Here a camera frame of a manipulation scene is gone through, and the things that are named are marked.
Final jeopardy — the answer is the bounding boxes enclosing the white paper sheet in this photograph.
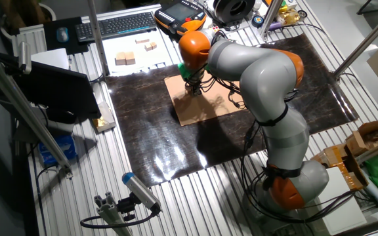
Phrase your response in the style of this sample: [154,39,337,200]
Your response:
[102,28,179,75]

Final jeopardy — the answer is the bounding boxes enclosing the black keyboard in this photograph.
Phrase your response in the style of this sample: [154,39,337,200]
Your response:
[74,11,158,43]

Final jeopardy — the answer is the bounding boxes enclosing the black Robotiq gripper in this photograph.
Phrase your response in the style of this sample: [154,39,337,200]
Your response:
[186,75,207,98]

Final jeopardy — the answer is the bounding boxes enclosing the black laptop screen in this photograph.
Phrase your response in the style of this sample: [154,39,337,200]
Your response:
[11,60,102,125]

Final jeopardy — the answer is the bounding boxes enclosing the black filament spool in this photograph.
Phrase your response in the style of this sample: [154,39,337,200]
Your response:
[212,0,257,24]

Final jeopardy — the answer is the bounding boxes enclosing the blue tissue pack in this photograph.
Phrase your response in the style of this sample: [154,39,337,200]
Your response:
[37,134,77,167]

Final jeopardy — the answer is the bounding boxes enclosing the yellow packet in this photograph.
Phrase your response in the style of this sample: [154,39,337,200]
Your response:
[276,8,301,27]

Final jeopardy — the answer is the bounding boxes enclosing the brown cardboard sheet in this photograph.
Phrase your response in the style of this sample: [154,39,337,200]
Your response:
[164,73,247,127]

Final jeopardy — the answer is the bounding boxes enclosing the round black blue tin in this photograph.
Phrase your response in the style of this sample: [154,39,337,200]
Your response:
[251,14,264,29]

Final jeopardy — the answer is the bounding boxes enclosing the open cardboard box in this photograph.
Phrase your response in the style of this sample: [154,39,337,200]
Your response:
[345,118,378,157]

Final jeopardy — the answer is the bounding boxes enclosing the silver bar camera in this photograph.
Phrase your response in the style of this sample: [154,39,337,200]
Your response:
[17,41,33,75]

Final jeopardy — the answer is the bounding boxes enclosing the green printed wrist mount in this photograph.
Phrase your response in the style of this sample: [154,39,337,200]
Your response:
[177,62,209,81]

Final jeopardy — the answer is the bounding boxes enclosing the silver camera blue tip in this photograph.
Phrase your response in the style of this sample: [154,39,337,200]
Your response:
[121,172,162,213]

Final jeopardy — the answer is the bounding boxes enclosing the aluminium profile bar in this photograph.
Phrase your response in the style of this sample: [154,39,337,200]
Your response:
[354,133,378,165]

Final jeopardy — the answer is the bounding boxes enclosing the white flat box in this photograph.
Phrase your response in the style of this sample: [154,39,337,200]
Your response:
[306,166,368,236]

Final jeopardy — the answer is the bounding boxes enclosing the purple object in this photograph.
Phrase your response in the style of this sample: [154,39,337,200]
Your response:
[267,21,285,31]

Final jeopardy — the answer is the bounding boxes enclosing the aluminium frame post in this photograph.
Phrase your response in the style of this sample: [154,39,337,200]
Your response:
[87,0,110,77]
[259,0,284,37]
[333,2,378,79]

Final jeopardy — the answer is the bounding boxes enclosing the dark wooden plank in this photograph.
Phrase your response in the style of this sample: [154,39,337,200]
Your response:
[333,216,378,236]

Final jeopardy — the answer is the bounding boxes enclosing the large wooden cube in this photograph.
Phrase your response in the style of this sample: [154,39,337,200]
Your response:
[125,50,137,66]
[115,51,127,66]

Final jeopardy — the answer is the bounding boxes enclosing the dark marble pattern mat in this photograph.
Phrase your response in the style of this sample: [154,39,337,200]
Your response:
[105,32,360,188]

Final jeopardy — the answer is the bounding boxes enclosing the black camera bracket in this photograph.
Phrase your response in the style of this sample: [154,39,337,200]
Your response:
[116,192,141,222]

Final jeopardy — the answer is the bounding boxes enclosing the long aluminium profile beam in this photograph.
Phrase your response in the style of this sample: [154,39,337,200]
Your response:
[0,45,74,180]

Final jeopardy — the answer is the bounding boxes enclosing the white round object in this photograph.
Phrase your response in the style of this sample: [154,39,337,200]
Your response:
[200,18,213,32]

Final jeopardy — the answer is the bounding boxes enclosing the taped cardboard box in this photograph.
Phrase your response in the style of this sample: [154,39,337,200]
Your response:
[310,143,369,192]

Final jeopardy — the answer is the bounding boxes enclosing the grey roll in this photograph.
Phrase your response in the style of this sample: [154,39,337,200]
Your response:
[361,182,378,212]

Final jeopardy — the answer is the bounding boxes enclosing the black camera cable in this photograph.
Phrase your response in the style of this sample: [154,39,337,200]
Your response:
[79,205,162,229]

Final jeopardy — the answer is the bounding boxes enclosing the short aluminium profile stub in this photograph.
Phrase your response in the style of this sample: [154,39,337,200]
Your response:
[93,191,133,236]

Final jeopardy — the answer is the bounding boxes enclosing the small box gold contents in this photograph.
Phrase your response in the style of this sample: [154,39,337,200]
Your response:
[92,100,117,133]

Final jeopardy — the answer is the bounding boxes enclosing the orange black teach pendant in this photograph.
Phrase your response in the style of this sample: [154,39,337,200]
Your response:
[154,0,207,37]

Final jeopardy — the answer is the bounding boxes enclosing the black mouse pad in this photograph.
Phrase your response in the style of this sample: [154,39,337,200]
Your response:
[43,16,90,56]

